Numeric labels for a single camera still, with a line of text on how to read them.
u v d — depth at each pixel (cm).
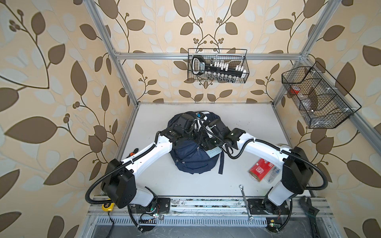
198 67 87
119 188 41
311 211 72
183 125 61
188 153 81
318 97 77
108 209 74
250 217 72
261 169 86
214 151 79
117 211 75
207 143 74
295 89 81
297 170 44
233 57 91
